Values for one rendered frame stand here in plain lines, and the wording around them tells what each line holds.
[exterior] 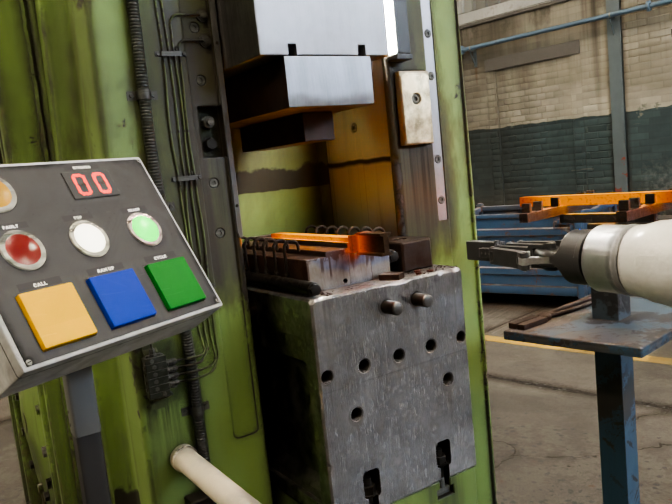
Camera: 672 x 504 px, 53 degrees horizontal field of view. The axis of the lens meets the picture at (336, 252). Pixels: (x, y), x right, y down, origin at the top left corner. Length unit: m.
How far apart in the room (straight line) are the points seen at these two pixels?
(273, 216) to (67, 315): 1.00
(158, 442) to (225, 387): 0.16
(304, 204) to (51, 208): 0.99
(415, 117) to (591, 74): 7.76
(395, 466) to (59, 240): 0.82
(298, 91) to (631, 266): 0.70
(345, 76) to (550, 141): 8.28
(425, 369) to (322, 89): 0.60
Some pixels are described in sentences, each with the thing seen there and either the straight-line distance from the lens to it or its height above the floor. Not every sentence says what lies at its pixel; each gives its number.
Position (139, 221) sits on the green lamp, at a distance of 1.04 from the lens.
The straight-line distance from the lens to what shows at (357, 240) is 1.34.
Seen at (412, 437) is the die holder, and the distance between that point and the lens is 1.44.
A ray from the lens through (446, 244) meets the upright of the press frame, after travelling 1.70.
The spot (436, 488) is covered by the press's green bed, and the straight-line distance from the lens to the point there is 1.53.
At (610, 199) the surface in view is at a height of 1.02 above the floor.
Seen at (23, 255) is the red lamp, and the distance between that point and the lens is 0.91.
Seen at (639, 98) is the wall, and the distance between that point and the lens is 9.07.
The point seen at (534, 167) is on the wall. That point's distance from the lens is 9.70.
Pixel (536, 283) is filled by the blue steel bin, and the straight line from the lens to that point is 5.04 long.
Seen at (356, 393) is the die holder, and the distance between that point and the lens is 1.33.
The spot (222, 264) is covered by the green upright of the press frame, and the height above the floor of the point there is 0.98.
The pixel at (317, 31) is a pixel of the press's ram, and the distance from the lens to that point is 1.35.
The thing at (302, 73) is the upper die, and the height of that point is 1.33.
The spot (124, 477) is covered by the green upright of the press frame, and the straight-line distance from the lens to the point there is 1.80.
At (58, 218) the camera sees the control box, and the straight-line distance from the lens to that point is 0.98.
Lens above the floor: 1.15
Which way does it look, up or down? 7 degrees down
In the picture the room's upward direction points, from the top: 6 degrees counter-clockwise
